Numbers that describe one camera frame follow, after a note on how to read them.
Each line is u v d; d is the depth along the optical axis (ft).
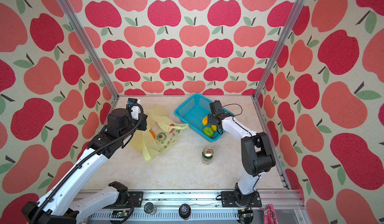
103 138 1.66
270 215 2.28
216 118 2.26
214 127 3.16
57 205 1.26
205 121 3.33
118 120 1.68
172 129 2.69
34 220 1.18
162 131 3.30
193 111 3.66
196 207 2.40
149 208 2.09
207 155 2.59
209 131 3.05
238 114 2.28
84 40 2.85
